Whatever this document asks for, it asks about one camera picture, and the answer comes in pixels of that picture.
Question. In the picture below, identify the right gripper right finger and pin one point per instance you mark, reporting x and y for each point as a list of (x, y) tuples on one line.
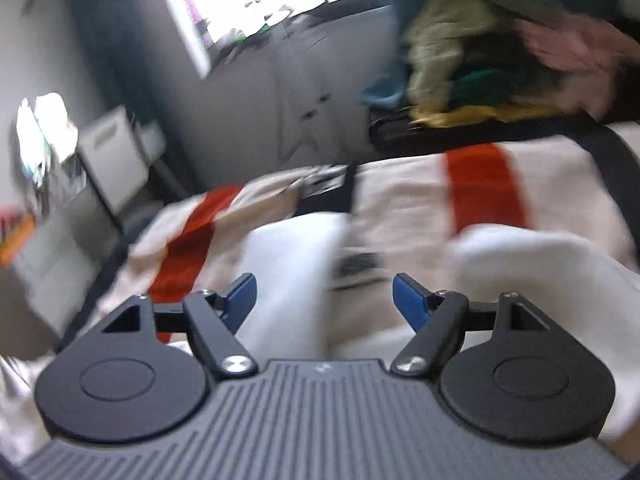
[(436, 318)]

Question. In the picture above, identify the dark clothes pile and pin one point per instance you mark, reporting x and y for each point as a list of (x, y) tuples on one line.
[(498, 79)]

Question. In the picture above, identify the white dressing table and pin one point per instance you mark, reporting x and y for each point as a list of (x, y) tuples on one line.
[(45, 284)]

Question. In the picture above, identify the striped bed blanket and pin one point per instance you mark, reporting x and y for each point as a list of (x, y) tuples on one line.
[(541, 236)]

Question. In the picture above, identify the left teal curtain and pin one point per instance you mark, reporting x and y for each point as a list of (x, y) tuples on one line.
[(111, 34)]

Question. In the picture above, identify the round vanity mirror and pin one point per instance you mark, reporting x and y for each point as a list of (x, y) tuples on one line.
[(45, 135)]

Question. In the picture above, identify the white chair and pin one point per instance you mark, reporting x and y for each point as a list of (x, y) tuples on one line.
[(118, 155)]

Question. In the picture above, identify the pink garment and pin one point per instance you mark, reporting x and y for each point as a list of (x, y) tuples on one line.
[(587, 52)]

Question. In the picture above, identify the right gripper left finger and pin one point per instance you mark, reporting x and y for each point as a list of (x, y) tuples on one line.
[(213, 319)]

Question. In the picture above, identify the pale green knit garment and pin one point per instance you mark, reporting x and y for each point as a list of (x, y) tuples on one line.
[(435, 46)]

